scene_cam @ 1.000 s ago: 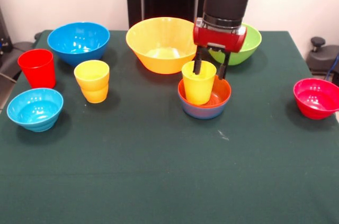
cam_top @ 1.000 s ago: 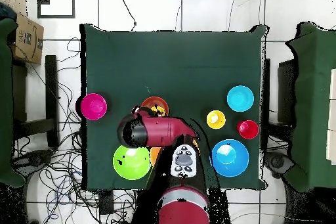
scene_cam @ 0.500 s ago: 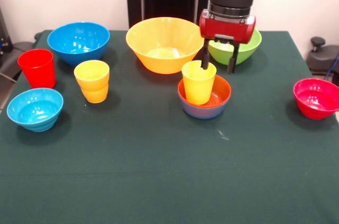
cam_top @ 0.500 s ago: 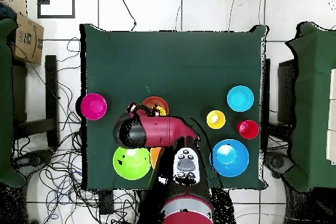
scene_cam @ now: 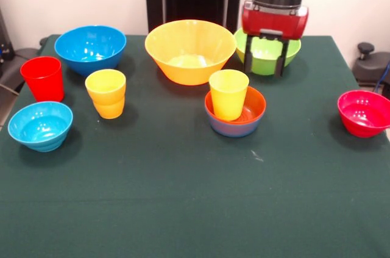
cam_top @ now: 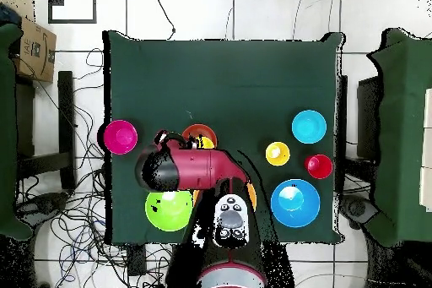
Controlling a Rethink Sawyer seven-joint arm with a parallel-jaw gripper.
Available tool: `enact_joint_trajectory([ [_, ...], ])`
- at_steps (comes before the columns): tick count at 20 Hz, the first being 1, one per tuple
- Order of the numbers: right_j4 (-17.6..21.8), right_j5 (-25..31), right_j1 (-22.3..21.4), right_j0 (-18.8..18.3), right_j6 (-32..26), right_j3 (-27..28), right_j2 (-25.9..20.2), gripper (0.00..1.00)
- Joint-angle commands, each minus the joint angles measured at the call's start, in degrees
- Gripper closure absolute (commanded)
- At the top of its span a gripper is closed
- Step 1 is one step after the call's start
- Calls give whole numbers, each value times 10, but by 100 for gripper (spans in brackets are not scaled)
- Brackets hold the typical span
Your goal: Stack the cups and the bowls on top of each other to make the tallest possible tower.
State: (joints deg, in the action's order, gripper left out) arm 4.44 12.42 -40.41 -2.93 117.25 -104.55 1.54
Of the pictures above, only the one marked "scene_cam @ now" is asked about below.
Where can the large orange-yellow bowl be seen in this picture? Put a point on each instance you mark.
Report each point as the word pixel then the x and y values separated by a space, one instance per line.
pixel 189 69

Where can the yellow cup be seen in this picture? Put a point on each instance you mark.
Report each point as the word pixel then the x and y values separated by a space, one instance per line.
pixel 228 99
pixel 105 87

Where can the small magenta bowl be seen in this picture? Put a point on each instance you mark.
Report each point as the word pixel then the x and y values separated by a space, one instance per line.
pixel 362 123

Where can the small light blue bowl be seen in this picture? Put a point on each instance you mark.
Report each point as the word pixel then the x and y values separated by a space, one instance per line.
pixel 39 136

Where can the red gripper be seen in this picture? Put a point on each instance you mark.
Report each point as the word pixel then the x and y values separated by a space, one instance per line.
pixel 274 23

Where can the large green bowl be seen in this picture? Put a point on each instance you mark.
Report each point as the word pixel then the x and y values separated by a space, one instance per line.
pixel 265 63

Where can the orange-yellow cup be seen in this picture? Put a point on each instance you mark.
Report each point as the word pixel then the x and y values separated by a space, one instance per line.
pixel 108 111

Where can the dark green tablecloth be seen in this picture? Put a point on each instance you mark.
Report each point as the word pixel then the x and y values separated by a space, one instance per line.
pixel 195 203

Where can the red cup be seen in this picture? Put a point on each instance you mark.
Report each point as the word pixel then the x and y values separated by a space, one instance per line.
pixel 42 84

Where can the small orange-red bowl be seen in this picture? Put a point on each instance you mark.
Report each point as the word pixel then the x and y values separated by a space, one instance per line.
pixel 254 108

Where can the large blue bowl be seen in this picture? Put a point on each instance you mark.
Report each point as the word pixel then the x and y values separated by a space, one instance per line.
pixel 88 56

